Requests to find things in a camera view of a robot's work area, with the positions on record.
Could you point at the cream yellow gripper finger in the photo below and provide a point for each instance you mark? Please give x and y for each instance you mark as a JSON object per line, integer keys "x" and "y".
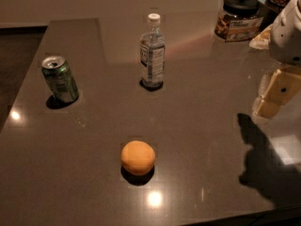
{"x": 276, "y": 90}

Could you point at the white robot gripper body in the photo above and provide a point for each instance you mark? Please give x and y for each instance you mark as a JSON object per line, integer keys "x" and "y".
{"x": 286, "y": 42}

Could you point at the clear plastic water bottle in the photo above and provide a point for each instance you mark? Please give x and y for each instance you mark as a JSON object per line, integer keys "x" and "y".
{"x": 152, "y": 54}

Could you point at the crumpled pale wrapper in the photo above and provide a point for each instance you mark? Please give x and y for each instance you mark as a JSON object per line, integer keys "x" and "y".
{"x": 261, "y": 41}

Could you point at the snack jar with black lid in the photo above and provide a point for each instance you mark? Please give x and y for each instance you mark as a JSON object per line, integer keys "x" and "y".
{"x": 238, "y": 20}

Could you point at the orange fruit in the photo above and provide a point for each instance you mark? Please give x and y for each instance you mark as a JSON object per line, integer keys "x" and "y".
{"x": 137, "y": 157}

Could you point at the green soda can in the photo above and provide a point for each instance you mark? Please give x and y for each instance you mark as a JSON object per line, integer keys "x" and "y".
{"x": 59, "y": 78}

